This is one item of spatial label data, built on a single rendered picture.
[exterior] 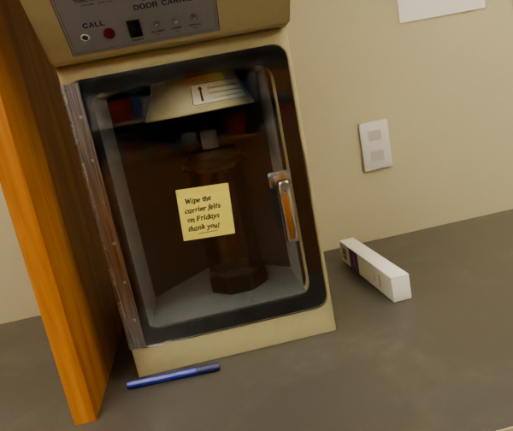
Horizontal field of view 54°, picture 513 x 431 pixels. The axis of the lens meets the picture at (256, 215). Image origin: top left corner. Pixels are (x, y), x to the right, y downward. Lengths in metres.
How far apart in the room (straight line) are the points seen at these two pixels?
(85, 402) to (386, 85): 0.92
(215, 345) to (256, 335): 0.07
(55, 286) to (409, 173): 0.88
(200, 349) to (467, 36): 0.94
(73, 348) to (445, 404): 0.47
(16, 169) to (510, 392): 0.64
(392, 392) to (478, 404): 0.10
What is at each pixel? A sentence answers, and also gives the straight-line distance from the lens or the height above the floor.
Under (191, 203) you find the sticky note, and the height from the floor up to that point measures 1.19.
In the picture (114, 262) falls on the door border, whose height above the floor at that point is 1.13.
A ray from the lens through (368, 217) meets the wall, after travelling 1.27.
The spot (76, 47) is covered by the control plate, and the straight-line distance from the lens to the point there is 0.71.
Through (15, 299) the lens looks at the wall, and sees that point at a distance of 1.31.
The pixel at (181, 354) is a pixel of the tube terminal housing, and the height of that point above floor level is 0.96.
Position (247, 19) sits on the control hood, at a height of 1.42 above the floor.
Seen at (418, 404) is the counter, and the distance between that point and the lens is 0.67.
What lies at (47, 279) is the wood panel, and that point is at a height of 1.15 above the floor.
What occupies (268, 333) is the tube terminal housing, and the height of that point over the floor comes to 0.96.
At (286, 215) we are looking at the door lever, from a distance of 0.70.
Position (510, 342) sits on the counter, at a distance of 0.79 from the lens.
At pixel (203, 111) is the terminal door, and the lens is 0.72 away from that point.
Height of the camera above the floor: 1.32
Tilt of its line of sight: 13 degrees down
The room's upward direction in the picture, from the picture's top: 11 degrees counter-clockwise
